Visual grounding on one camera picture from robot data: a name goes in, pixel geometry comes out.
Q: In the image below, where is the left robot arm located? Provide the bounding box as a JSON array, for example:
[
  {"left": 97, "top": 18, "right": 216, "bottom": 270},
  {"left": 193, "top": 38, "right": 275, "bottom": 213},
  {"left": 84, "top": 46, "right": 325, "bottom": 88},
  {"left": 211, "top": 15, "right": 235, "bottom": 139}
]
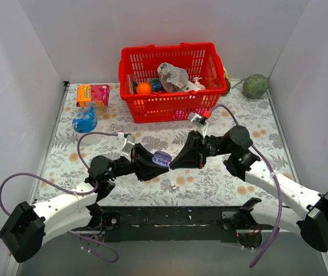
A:
[{"left": 0, "top": 144, "right": 171, "bottom": 263}]

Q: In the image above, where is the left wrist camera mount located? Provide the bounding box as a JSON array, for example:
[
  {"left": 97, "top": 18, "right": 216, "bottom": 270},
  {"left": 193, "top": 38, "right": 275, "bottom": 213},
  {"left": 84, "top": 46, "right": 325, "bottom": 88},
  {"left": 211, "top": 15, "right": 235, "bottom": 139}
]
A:
[{"left": 117, "top": 132, "right": 135, "bottom": 160}]

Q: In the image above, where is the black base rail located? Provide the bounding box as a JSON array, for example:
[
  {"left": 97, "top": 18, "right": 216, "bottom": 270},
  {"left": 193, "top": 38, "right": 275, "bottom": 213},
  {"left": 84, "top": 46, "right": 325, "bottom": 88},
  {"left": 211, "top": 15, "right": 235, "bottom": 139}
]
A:
[{"left": 79, "top": 205, "right": 264, "bottom": 250}]

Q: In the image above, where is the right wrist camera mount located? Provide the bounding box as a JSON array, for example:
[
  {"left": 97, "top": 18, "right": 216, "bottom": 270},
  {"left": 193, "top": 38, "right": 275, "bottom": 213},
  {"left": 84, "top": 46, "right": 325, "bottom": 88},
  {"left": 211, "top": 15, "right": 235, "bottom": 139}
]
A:
[{"left": 188, "top": 112, "right": 209, "bottom": 137}]

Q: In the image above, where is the orange pink snack box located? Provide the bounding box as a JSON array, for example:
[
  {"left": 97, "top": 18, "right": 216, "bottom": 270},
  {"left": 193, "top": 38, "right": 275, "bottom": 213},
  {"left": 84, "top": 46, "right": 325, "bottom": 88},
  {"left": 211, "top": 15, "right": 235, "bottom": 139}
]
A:
[{"left": 76, "top": 84, "right": 110, "bottom": 108}]

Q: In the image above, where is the blue earbud charging case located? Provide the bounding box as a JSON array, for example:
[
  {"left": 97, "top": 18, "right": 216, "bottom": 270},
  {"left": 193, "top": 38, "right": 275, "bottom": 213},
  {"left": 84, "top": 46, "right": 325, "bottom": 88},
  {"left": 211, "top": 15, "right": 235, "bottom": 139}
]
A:
[{"left": 152, "top": 151, "right": 172, "bottom": 168}]

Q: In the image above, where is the green melon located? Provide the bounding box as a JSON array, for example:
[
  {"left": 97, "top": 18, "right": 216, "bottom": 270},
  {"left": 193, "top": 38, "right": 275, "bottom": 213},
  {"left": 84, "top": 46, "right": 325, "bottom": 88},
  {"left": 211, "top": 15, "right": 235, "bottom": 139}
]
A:
[{"left": 243, "top": 74, "right": 269, "bottom": 99}]

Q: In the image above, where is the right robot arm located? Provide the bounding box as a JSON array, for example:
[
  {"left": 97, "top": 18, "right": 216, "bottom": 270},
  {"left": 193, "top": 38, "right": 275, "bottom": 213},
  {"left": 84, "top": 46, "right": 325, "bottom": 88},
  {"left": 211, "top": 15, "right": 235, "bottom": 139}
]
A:
[{"left": 170, "top": 125, "right": 328, "bottom": 252}]

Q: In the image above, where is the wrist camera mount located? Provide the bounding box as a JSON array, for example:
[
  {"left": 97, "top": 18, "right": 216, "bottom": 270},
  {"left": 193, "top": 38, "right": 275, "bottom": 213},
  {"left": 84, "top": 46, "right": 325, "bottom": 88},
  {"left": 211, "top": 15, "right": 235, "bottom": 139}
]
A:
[
  {"left": 117, "top": 132, "right": 135, "bottom": 160},
  {"left": 188, "top": 112, "right": 209, "bottom": 137}
]

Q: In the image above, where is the grey crumpled bag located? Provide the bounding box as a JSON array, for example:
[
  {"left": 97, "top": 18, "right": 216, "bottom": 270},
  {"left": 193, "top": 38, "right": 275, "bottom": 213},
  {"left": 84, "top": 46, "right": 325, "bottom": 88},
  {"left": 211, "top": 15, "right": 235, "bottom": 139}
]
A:
[{"left": 157, "top": 62, "right": 189, "bottom": 93}]

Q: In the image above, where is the white pump bottle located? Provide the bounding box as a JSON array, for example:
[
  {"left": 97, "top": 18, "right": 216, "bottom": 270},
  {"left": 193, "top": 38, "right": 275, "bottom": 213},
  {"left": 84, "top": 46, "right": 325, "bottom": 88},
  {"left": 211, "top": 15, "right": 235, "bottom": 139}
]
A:
[{"left": 193, "top": 77, "right": 206, "bottom": 90}]

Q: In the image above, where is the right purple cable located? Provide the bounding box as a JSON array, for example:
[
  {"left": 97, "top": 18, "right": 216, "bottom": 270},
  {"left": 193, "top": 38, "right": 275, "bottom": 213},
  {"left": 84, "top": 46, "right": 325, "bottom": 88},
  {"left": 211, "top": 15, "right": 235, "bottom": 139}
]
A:
[{"left": 208, "top": 103, "right": 283, "bottom": 268}]

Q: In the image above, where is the orange fruit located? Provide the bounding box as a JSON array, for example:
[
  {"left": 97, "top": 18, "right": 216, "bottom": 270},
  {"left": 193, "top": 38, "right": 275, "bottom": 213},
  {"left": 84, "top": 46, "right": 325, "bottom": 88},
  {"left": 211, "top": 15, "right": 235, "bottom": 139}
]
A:
[{"left": 136, "top": 82, "right": 152, "bottom": 95}]

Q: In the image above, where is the red plastic shopping basket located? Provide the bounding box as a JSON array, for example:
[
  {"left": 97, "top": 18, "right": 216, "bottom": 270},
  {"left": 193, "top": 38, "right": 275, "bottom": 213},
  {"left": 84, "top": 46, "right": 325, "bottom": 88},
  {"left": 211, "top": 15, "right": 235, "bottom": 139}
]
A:
[{"left": 119, "top": 43, "right": 227, "bottom": 123}]

